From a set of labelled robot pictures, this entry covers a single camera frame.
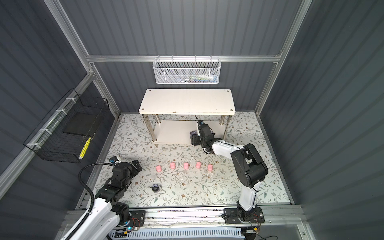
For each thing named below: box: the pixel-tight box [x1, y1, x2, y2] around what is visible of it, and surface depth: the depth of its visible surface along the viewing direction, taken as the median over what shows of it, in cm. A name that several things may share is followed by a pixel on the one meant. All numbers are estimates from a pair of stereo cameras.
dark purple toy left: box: [152, 184, 160, 193], surface depth 81 cm
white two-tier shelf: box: [139, 88, 236, 143], surface depth 86 cm
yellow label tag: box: [78, 137, 92, 160], surface depth 70 cm
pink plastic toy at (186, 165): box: [183, 162, 190, 170], surface depth 92 cm
